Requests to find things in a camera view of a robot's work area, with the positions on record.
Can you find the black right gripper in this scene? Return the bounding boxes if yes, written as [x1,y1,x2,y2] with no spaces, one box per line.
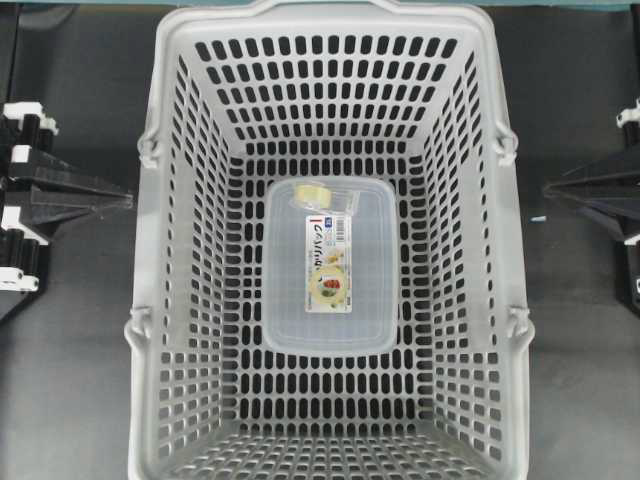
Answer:
[543,99,639,306]

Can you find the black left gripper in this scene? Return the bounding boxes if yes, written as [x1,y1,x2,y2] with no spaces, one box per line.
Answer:
[1,101,134,320]

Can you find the grey plastic shopping basket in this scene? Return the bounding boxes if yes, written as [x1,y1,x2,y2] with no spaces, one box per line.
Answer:
[125,1,535,479]

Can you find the cellophane tape roll in dispenser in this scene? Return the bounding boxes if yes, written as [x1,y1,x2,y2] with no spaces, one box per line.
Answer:
[281,180,362,217]

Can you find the clear plastic food container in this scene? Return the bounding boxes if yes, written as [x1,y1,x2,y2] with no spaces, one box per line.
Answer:
[262,176,400,357]

